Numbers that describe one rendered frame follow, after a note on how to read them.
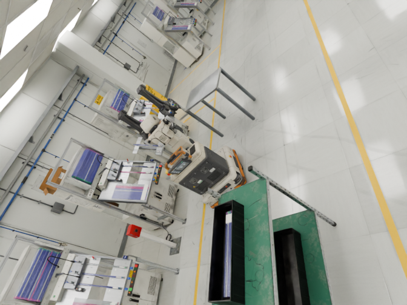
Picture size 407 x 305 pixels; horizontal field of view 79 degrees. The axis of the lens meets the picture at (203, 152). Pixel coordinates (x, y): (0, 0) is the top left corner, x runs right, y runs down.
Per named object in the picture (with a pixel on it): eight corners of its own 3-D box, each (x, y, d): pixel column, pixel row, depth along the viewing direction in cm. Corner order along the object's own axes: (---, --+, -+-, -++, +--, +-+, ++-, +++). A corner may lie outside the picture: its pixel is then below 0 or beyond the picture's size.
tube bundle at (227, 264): (229, 213, 171) (226, 212, 169) (237, 211, 166) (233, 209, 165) (227, 298, 139) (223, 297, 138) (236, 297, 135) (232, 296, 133)
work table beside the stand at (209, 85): (255, 119, 367) (216, 87, 329) (221, 137, 415) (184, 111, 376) (255, 98, 393) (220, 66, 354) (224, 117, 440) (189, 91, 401)
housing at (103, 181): (116, 163, 399) (113, 158, 387) (106, 190, 369) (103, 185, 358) (112, 163, 399) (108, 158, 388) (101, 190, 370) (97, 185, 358)
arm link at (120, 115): (114, 118, 307) (119, 113, 302) (117, 114, 318) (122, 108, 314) (145, 138, 323) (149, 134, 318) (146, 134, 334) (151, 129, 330)
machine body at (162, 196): (180, 186, 442) (151, 171, 412) (174, 224, 399) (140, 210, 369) (160, 196, 482) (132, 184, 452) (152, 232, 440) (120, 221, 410)
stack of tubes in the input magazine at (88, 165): (103, 155, 381) (86, 147, 368) (91, 184, 350) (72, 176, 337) (100, 158, 389) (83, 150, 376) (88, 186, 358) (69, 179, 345)
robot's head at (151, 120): (155, 122, 291) (148, 113, 294) (145, 134, 300) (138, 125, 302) (162, 122, 304) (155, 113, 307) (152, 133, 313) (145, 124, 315)
